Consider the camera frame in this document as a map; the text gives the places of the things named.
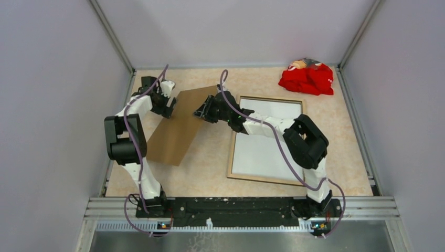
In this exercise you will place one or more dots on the white photo paper sheet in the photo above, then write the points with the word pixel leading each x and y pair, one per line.
pixel 264 146

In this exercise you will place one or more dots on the aluminium front rail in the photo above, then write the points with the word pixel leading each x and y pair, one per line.
pixel 118 214

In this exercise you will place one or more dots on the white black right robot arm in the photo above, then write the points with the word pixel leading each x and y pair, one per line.
pixel 305 142

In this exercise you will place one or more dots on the wooden picture frame with glass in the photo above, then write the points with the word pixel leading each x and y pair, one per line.
pixel 266 139

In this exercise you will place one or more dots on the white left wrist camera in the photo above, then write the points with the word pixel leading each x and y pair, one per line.
pixel 167 88

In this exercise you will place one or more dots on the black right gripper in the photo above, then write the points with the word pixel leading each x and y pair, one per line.
pixel 203 111

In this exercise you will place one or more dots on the red crumpled cloth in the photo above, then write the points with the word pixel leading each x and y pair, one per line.
pixel 308 76

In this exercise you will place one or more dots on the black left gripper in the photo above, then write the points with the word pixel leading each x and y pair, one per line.
pixel 165 111

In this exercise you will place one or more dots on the landscape photo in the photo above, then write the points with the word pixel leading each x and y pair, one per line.
pixel 172 138

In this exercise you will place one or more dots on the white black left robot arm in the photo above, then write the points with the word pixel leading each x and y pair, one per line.
pixel 125 137

